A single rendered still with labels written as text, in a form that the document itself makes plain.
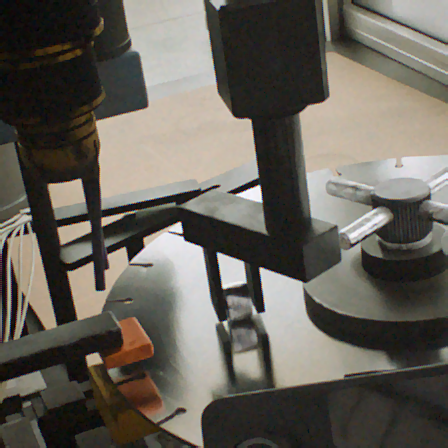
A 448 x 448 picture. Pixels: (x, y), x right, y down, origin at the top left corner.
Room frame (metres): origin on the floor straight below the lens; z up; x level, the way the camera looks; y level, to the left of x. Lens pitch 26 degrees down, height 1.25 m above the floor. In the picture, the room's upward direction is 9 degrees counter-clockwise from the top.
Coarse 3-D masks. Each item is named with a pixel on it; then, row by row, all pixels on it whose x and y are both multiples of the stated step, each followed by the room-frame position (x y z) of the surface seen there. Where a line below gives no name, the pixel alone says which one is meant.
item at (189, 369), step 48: (144, 288) 0.57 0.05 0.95; (192, 288) 0.56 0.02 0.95; (288, 288) 0.54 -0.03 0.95; (192, 336) 0.51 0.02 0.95; (240, 336) 0.50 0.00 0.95; (288, 336) 0.49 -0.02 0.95; (336, 336) 0.49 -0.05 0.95; (432, 336) 0.47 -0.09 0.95; (144, 384) 0.47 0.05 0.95; (192, 384) 0.46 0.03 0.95; (240, 384) 0.46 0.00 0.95; (288, 384) 0.45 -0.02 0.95; (192, 432) 0.43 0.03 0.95
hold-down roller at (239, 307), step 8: (224, 288) 0.52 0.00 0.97; (232, 288) 0.52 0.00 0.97; (240, 288) 0.52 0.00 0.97; (232, 296) 0.51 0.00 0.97; (240, 296) 0.51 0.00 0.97; (248, 296) 0.51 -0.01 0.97; (232, 304) 0.51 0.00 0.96; (240, 304) 0.51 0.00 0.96; (248, 304) 0.51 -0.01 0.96; (232, 312) 0.51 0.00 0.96; (240, 312) 0.51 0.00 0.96; (248, 312) 0.51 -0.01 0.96; (232, 320) 0.51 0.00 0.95
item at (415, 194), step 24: (336, 192) 0.56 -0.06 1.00; (360, 192) 0.55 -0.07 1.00; (384, 192) 0.53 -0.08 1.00; (408, 192) 0.52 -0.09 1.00; (432, 192) 0.54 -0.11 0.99; (384, 216) 0.52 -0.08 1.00; (408, 216) 0.52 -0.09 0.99; (432, 216) 0.51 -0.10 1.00; (360, 240) 0.50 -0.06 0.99; (384, 240) 0.52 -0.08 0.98; (408, 240) 0.52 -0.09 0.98
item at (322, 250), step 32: (256, 128) 0.48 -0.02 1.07; (288, 128) 0.48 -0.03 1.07; (256, 160) 0.48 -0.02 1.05; (288, 160) 0.48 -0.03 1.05; (224, 192) 0.53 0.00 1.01; (288, 192) 0.47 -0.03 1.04; (192, 224) 0.52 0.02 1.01; (224, 224) 0.50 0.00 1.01; (256, 224) 0.49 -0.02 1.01; (288, 224) 0.47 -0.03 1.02; (320, 224) 0.48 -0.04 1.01; (256, 256) 0.49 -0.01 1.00; (288, 256) 0.47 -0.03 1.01; (320, 256) 0.47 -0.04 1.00; (256, 288) 0.51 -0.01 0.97; (224, 320) 0.51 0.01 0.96
